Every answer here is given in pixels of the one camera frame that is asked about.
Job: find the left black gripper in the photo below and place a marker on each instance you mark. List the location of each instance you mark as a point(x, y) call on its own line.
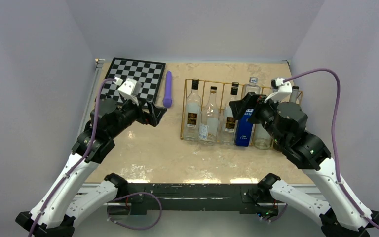
point(153, 115)

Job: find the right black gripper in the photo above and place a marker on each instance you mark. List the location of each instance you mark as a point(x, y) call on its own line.
point(251, 100)

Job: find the blue dash bottle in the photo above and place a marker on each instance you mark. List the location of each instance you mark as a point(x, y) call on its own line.
point(244, 128)

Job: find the round clear bottle cork cap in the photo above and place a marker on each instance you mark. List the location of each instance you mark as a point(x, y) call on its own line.
point(209, 121)

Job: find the square clear bottle black cap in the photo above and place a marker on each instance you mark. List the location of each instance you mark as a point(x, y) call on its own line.
point(192, 112)

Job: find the clear round glass bottle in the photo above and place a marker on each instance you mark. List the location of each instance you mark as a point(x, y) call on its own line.
point(262, 140)

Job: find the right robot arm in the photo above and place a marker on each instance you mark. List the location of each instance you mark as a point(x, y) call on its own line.
point(338, 214)

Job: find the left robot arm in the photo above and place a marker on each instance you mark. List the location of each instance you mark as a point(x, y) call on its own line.
point(58, 214)

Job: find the purple cylinder tool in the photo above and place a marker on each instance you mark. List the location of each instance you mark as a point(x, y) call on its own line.
point(167, 99)

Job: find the black white chessboard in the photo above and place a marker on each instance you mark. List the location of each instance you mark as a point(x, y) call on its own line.
point(148, 73)

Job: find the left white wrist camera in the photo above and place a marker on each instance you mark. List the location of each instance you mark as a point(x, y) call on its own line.
point(128, 89)

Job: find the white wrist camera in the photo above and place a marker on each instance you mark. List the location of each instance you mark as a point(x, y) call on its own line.
point(128, 89)
point(280, 90)

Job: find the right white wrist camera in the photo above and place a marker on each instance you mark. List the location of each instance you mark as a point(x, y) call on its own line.
point(280, 90)

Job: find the aluminium rail left edge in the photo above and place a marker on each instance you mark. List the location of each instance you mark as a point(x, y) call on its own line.
point(90, 98)

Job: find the black base frame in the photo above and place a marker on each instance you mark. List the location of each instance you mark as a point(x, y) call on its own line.
point(242, 198)

